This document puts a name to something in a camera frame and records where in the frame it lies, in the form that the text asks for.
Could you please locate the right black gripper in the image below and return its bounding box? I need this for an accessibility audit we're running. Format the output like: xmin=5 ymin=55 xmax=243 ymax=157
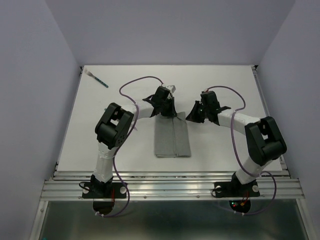
xmin=184 ymin=100 xmax=209 ymax=123

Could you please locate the grey cloth napkin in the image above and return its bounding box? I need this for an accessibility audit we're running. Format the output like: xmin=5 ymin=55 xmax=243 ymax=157
xmin=154 ymin=111 xmax=192 ymax=158

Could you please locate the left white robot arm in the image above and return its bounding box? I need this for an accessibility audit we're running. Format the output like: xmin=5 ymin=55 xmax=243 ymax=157
xmin=89 ymin=84 xmax=177 ymax=197

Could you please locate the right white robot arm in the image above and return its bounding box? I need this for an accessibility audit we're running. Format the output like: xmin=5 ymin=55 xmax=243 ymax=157
xmin=186 ymin=90 xmax=287 ymax=195

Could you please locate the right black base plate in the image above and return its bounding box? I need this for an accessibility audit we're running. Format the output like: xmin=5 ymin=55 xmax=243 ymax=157
xmin=211 ymin=181 xmax=260 ymax=199

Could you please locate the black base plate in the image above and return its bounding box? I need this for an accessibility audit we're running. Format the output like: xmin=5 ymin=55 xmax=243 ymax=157
xmin=211 ymin=181 xmax=260 ymax=199
xmin=78 ymin=181 xmax=127 ymax=199

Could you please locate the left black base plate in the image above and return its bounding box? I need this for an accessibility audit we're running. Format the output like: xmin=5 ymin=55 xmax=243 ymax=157
xmin=78 ymin=181 xmax=127 ymax=199

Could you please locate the aluminium rail frame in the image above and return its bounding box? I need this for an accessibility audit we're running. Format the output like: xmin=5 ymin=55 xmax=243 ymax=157
xmin=30 ymin=65 xmax=312 ymax=240

